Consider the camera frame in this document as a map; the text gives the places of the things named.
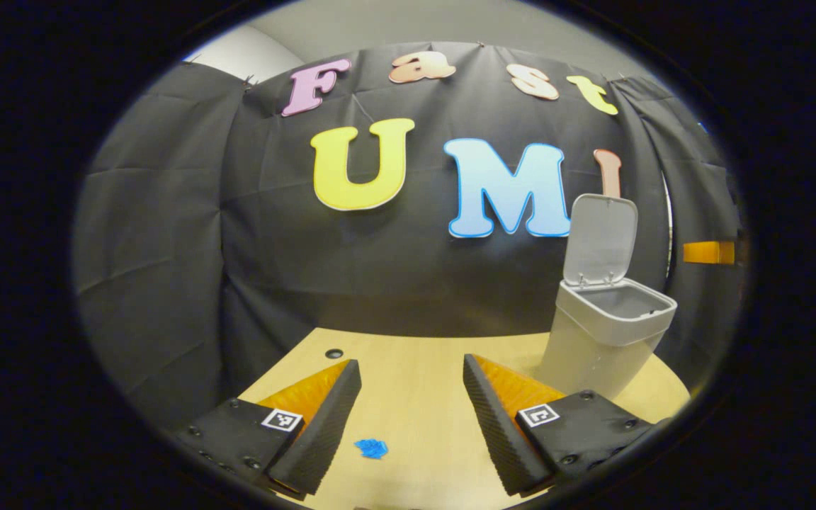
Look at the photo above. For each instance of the wooden desktop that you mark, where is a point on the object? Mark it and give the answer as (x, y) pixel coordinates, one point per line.
(408, 389)

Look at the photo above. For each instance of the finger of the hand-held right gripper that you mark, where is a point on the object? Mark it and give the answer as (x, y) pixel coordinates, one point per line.
(707, 252)

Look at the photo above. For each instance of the black backdrop cloth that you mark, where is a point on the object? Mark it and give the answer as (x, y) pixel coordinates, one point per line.
(394, 283)

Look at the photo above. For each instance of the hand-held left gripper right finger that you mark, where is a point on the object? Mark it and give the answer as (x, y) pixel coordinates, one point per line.
(496, 425)

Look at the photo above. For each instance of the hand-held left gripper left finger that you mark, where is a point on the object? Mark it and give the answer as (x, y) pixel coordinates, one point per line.
(330, 425)

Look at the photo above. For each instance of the white desktop garbage bin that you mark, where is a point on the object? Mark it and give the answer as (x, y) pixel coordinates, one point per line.
(592, 347)

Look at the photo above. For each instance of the blue paper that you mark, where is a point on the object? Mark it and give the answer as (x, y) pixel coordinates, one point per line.
(371, 448)

